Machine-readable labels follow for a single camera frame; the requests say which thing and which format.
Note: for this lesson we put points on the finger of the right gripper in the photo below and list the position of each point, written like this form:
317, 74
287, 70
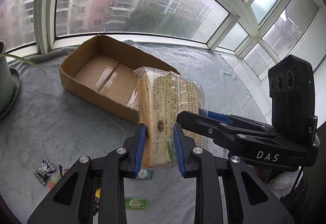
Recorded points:
216, 117
203, 124

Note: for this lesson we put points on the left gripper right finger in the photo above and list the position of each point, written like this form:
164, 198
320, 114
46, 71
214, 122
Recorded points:
226, 188

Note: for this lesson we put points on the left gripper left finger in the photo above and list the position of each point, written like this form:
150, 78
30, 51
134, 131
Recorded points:
72, 199

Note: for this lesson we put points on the green candy wrapper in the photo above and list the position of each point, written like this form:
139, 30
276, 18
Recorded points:
145, 174
136, 204

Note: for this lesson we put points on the sandwich bread pack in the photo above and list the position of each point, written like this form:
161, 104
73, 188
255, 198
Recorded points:
159, 96

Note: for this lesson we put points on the right white gloved hand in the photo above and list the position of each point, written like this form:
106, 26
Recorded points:
282, 185

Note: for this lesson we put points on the black patterned snack packet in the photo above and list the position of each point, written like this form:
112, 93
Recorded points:
43, 171

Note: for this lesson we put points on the grey blanket cloth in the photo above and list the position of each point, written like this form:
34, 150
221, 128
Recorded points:
49, 122

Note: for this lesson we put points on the green plant pot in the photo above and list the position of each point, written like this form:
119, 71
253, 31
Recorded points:
7, 86

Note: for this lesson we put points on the brown cardboard box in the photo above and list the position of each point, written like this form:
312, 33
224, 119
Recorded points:
101, 72

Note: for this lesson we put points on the green pot saucer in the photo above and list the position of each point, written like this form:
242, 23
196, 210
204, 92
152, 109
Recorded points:
16, 79

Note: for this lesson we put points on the spider plant leaves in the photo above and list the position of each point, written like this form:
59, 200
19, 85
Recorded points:
26, 61

